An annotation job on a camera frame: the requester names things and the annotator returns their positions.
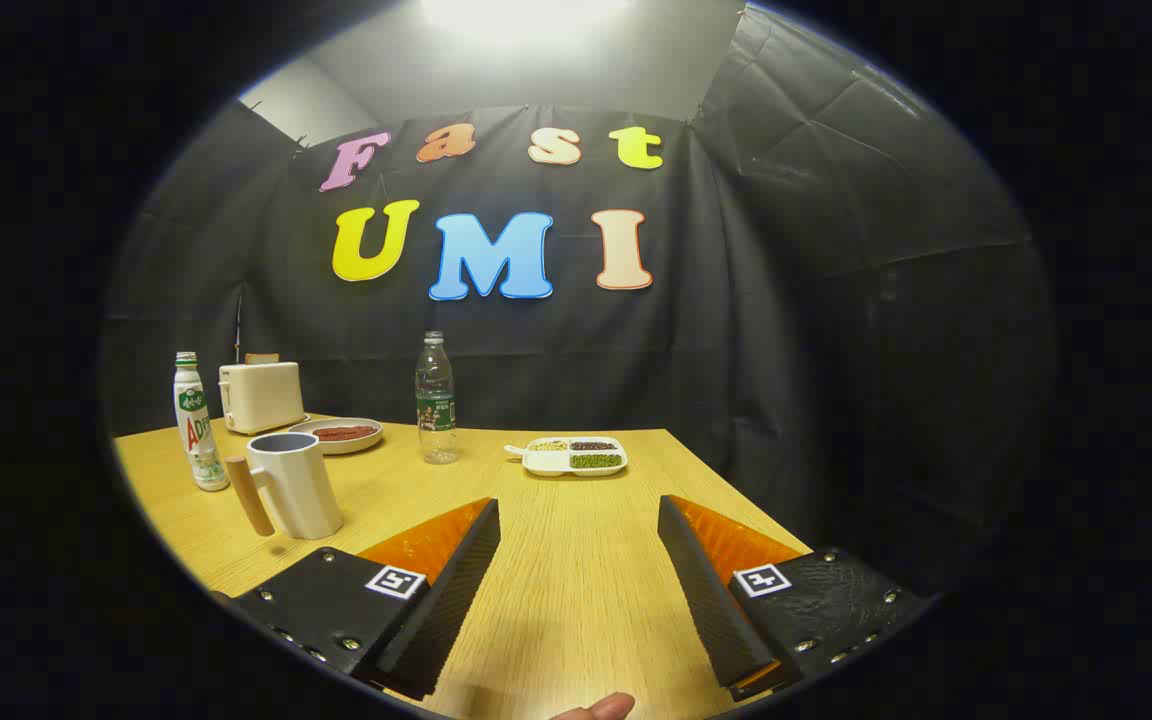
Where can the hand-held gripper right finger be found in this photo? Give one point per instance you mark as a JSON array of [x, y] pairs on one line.
[[711, 600]]

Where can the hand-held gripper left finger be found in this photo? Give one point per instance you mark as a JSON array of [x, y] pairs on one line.
[[446, 600]]

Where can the white juice bottle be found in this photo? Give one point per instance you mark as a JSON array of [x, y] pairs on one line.
[[198, 430]]

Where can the clear water bottle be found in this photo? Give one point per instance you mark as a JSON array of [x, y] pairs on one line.
[[436, 410]]

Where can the wooden table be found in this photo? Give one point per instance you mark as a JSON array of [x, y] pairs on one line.
[[576, 560]]

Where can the white divided bean dish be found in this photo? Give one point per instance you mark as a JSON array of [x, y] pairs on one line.
[[566, 465]]

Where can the white round plate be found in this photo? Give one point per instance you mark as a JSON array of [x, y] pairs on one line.
[[336, 445]]

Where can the red meat slices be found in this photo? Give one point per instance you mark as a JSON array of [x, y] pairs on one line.
[[344, 433]]

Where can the black backdrop cloth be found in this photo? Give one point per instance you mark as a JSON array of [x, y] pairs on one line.
[[736, 350]]

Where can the cream toaster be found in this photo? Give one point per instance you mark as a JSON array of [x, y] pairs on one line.
[[261, 397]]

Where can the bread slice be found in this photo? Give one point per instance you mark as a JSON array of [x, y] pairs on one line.
[[262, 358]]

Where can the ceiling light panel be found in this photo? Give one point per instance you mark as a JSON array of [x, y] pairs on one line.
[[526, 15]]

